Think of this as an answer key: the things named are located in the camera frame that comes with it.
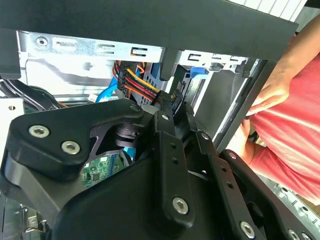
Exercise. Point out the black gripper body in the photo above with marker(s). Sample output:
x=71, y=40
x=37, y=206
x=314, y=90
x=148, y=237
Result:
x=112, y=212

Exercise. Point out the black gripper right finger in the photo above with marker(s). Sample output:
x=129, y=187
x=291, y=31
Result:
x=225, y=180

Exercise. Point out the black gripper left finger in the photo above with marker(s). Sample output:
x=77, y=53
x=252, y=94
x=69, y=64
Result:
x=75, y=120

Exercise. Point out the person's right hand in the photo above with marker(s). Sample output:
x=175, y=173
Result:
x=245, y=140

